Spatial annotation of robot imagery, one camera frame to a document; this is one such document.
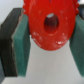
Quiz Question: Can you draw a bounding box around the gripper right finger with green pad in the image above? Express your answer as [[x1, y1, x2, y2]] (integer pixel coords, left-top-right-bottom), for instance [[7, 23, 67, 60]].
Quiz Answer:
[[67, 19, 84, 78]]

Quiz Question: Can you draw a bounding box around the gripper left finger with green pad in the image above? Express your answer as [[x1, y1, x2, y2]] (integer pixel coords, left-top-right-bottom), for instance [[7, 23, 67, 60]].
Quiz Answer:
[[0, 8, 31, 77]]

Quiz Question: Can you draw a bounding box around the red gear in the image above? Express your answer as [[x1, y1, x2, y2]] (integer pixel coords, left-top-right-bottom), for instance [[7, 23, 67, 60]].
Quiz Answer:
[[23, 0, 76, 50]]

